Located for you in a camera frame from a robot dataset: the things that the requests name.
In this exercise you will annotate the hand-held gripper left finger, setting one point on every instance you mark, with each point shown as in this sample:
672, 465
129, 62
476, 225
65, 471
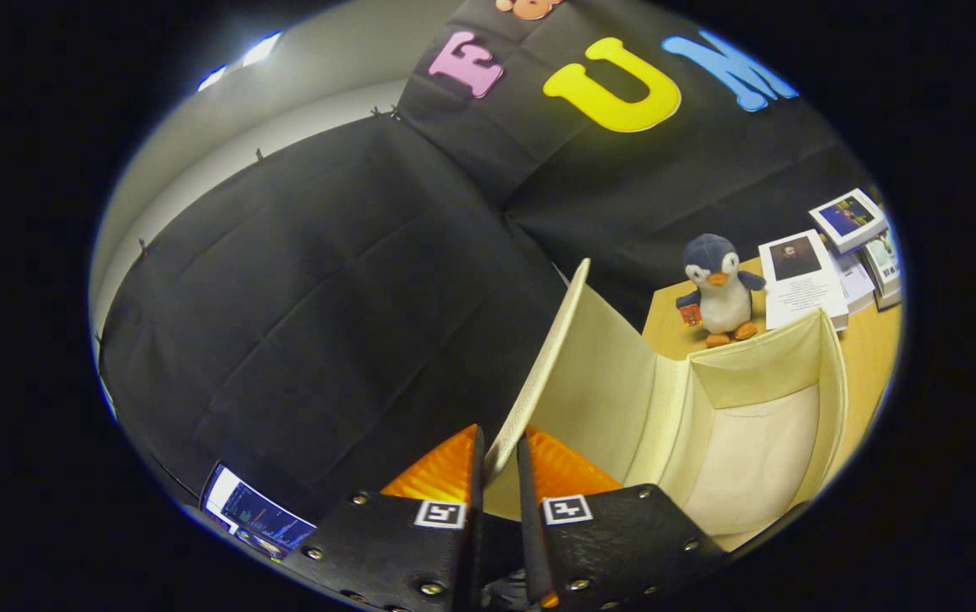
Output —
469, 552

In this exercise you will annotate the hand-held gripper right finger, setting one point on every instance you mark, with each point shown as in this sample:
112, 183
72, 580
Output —
532, 544

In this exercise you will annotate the cream fabric storage box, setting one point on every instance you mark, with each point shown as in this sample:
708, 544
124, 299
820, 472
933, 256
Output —
751, 459

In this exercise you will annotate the black backdrop cloth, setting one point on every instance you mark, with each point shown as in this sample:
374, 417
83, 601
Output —
326, 297

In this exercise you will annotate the grey white penguin plush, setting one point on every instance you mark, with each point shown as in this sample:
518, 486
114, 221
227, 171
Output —
722, 293

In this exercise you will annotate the book with portrait cover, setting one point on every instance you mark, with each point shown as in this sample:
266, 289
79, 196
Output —
798, 280

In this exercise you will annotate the white book under stack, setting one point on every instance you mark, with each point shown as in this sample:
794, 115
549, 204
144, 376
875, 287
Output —
889, 299

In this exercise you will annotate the book with light blue cover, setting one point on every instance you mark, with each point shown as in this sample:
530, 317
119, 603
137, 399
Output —
883, 259

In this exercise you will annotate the small ceiling light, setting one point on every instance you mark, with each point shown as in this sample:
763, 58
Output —
263, 48
211, 78

